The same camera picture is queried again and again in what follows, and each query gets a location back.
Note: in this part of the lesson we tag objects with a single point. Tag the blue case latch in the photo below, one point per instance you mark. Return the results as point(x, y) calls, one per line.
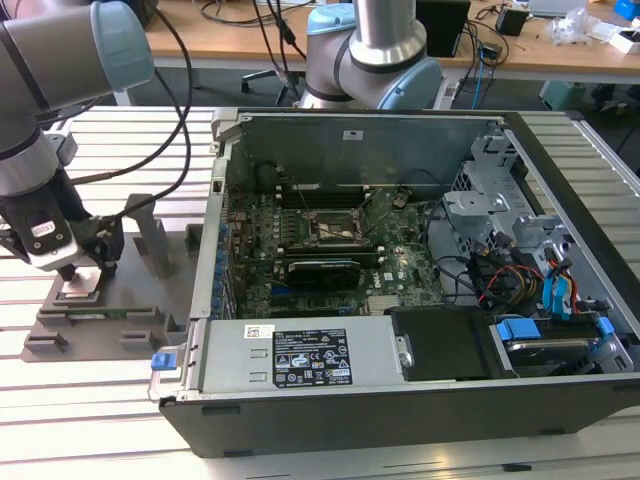
point(162, 362)

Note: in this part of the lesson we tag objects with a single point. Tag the hard disk in blue carrier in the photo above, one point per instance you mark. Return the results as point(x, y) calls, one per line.
point(517, 330)

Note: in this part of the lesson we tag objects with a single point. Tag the grey parts rack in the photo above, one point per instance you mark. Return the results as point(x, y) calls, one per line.
point(130, 300)

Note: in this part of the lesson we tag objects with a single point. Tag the silver chipset heatsink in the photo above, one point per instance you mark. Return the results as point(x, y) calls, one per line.
point(384, 304)

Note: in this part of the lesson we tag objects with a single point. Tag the silver power supply unit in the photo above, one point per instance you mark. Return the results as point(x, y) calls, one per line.
point(230, 355)

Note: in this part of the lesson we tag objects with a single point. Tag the black graphics card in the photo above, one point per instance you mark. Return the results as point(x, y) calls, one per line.
point(325, 275)

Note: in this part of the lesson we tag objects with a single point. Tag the silver drive cage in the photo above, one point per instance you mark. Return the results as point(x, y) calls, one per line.
point(470, 210)

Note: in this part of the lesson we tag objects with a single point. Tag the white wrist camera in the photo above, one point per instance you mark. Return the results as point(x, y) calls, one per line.
point(50, 252)

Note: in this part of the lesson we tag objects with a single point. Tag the teal bin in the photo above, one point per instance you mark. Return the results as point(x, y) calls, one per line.
point(562, 95)

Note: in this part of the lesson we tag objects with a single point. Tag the thin metal locking lever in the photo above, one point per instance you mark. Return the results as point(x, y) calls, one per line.
point(374, 227)

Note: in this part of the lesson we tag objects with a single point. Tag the large black desk device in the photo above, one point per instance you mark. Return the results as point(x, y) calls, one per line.
point(147, 12)

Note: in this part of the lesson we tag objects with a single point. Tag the green motherboard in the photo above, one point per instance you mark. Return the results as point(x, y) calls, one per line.
point(400, 250)

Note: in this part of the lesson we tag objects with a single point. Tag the small blue box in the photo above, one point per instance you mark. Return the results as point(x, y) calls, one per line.
point(624, 7)

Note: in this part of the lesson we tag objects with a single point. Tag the black open PC case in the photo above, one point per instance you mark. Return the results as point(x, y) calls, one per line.
point(400, 425)

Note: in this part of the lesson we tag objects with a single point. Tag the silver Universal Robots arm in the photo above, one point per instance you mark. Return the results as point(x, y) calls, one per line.
point(50, 55)

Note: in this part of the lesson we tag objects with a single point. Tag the black expansion slot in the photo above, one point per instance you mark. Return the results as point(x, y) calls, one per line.
point(320, 302)

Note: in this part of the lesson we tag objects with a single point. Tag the black cylinder component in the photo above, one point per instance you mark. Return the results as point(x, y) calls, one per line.
point(267, 177)

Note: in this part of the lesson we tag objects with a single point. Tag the pale blue teach pendant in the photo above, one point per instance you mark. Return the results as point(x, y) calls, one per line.
point(447, 95)

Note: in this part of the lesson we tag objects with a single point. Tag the black power adapter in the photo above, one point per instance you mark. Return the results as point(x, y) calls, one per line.
point(491, 51)

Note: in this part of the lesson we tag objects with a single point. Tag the black office chair base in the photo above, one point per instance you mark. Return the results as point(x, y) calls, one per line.
point(265, 76)

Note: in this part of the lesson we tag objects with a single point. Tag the black RAM slot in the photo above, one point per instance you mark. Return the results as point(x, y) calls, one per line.
point(340, 185)
point(340, 205)
point(325, 246)
point(340, 198)
point(340, 192)
point(367, 255)

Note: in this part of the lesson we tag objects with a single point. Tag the wooden desk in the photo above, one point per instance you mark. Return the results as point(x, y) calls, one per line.
point(550, 55)
point(225, 35)

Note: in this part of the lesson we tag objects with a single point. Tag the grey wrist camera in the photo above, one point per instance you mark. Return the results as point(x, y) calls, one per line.
point(61, 148)

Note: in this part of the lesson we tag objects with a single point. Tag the blue expansion slot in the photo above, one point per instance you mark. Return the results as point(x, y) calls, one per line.
point(280, 291)

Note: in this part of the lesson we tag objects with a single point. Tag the small black box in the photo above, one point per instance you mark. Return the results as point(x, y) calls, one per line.
point(511, 21)

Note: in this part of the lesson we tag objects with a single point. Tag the round coin cell battery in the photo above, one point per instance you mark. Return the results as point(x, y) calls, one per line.
point(400, 201)

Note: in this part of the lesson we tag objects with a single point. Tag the CPU socket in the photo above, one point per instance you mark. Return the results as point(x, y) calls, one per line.
point(332, 227)

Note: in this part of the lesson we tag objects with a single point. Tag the small white box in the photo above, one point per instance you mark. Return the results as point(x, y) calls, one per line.
point(627, 42)

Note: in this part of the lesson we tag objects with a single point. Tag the silver CPU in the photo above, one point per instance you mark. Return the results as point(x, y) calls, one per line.
point(85, 282)

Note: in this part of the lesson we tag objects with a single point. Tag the clear plastic bag pile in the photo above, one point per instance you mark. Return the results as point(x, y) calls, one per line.
point(575, 25)

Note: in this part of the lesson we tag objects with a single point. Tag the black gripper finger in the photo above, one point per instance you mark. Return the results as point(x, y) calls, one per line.
point(66, 275)
point(107, 245)

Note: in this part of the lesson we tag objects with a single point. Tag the black plastic bay cover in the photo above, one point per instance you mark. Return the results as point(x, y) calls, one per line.
point(440, 345)

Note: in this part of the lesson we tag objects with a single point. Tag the grey laptop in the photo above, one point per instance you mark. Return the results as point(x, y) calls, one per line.
point(555, 6)

